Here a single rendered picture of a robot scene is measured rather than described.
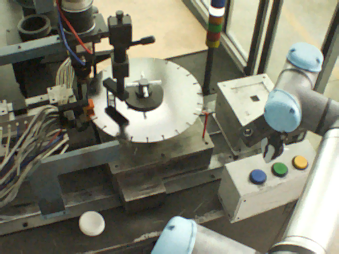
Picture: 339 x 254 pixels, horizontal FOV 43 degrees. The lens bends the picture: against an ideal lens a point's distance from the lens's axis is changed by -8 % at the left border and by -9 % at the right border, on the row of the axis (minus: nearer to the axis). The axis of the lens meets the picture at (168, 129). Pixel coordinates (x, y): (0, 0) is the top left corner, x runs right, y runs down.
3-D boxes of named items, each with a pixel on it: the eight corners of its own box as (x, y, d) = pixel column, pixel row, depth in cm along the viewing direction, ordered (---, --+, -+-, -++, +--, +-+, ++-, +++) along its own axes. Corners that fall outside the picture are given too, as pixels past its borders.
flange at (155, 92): (149, 116, 123) (149, 109, 121) (116, 99, 127) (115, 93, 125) (171, 91, 130) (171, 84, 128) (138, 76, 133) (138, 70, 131)
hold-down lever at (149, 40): (148, 32, 108) (148, 23, 106) (156, 47, 105) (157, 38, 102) (116, 38, 106) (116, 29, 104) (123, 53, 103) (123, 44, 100)
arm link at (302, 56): (283, 55, 84) (294, 34, 89) (272, 94, 92) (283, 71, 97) (320, 71, 82) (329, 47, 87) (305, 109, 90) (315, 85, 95)
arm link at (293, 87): (320, 120, 76) (333, 84, 82) (264, 96, 79) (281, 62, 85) (308, 148, 82) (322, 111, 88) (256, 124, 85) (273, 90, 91)
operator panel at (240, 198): (294, 168, 139) (307, 138, 128) (310, 195, 133) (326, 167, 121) (216, 194, 132) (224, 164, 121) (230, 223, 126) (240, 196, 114)
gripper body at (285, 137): (302, 144, 105) (316, 110, 96) (273, 153, 103) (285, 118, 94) (288, 121, 110) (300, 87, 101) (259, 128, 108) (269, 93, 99)
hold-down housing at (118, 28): (129, 67, 117) (130, 5, 102) (131, 79, 115) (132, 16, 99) (109, 70, 116) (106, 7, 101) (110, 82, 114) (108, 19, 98)
